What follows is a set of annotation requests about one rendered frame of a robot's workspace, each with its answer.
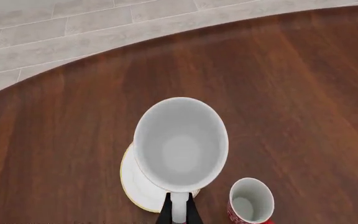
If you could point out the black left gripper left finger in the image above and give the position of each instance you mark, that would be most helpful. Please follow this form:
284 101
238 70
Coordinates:
166 211

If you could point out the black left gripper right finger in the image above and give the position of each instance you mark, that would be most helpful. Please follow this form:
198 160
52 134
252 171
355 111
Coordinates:
193 211

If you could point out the red patterned mug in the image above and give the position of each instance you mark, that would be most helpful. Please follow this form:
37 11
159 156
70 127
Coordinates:
249 205

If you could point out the white plate with gold rim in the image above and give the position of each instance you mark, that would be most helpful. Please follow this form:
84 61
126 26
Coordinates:
137 184

